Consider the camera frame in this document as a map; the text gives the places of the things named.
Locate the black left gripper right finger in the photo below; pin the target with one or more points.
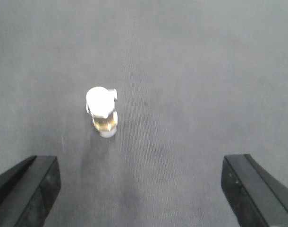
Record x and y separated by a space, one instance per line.
256 197

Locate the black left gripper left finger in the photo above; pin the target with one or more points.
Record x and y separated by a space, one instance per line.
28 191

